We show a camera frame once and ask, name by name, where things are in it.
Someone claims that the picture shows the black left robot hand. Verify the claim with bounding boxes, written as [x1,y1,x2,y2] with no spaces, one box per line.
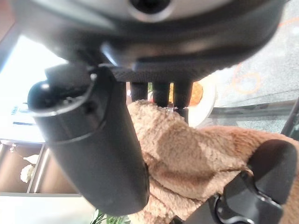
[183,139,298,224]

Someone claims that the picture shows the orange food on plate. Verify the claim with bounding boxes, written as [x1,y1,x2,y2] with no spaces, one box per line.
[190,81,204,106]

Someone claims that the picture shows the white plate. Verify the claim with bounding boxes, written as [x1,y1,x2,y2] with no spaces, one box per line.
[186,81,217,128]

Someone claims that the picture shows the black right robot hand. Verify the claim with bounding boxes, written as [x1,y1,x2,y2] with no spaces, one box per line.
[11,0,285,217]

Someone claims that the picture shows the wooden shelf unit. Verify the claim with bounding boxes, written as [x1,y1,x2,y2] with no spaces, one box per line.
[0,138,80,195]

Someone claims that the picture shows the green plant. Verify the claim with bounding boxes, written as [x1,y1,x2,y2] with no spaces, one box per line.
[90,209,130,224]

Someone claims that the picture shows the white bird ornament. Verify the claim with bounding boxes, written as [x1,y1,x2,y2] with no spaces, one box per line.
[22,154,39,165]

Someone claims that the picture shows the brown fluffy cloth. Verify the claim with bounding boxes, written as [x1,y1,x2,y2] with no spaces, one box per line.
[127,99,299,224]

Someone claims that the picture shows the white flower ornament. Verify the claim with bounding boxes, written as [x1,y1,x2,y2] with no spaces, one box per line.
[20,164,36,183]

